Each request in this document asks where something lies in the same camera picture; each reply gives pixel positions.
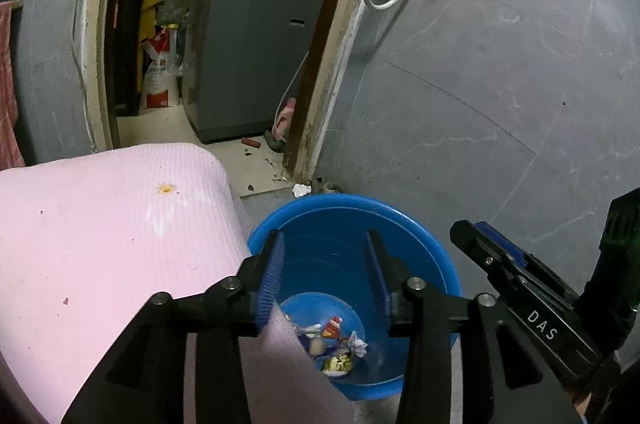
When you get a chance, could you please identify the white sack with red print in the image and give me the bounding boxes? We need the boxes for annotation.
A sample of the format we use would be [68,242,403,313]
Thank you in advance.
[140,24,182,109]

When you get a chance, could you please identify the pink cushion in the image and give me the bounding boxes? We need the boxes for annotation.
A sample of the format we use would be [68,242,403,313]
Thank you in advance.
[0,143,356,424]

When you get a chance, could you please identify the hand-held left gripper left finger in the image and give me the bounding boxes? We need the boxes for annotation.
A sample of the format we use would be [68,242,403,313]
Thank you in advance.
[60,229,287,424]

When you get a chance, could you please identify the white wrapper with red letters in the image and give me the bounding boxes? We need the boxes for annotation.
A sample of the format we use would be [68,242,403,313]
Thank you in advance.
[347,331,368,357]

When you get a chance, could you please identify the blue snack wrapper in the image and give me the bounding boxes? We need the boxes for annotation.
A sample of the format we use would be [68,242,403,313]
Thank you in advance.
[320,351,353,377]

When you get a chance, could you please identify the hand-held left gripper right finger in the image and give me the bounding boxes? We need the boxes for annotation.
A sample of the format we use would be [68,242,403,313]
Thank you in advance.
[364,229,581,424]

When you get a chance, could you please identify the clear plastic bag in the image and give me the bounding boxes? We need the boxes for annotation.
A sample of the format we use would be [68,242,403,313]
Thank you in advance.
[157,0,193,25]

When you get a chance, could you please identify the pink slipper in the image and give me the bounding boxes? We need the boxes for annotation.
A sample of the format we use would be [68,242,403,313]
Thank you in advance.
[272,98,297,140]

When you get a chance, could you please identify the blue plastic bucket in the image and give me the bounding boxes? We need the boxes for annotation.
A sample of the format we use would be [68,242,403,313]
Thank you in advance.
[247,194,463,401]

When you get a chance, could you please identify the yellow bag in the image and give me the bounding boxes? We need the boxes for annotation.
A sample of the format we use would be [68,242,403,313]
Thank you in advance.
[140,0,158,50]

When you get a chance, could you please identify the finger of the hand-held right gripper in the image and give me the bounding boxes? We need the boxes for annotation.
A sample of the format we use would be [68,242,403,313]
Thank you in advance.
[449,219,621,387]
[472,221,581,309]

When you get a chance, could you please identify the pink red blanket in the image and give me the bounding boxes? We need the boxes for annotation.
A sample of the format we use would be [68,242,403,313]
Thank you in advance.
[0,0,26,170]

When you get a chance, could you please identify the wooden door frame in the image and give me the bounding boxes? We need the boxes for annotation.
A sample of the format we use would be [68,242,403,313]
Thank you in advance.
[75,0,386,182]

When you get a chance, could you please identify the white power cable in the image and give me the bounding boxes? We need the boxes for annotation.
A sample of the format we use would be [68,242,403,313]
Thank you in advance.
[276,49,311,130]

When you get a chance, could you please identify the grey washing machine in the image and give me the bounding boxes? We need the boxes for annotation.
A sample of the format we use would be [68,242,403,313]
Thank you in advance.
[181,0,328,144]

